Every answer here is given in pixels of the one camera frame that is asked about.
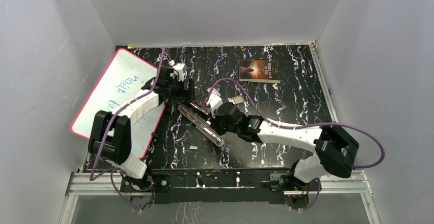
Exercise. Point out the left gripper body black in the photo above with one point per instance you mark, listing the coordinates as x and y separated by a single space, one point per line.
177 92

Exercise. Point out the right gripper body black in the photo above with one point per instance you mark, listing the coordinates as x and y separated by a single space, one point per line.
220 127

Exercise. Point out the cardboard staple tray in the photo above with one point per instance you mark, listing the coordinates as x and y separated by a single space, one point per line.
236 100

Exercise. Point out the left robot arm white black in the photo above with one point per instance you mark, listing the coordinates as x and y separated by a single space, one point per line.
111 133

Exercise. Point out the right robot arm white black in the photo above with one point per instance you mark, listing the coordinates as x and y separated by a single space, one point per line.
333 149

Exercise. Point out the dark paperback book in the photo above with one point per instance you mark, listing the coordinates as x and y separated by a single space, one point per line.
260 71

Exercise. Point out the pink-framed whiteboard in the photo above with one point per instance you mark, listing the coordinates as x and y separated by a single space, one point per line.
121 80

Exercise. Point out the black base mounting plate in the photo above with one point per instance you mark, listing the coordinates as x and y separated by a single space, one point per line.
221 185

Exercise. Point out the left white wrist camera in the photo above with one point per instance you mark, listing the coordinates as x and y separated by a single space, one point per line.
178 70

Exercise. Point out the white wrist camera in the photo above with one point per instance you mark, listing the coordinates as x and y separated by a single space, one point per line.
178 70
213 103

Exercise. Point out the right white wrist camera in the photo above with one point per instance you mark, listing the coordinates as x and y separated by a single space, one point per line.
213 103

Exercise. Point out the aluminium frame rail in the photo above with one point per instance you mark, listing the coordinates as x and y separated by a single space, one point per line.
107 185

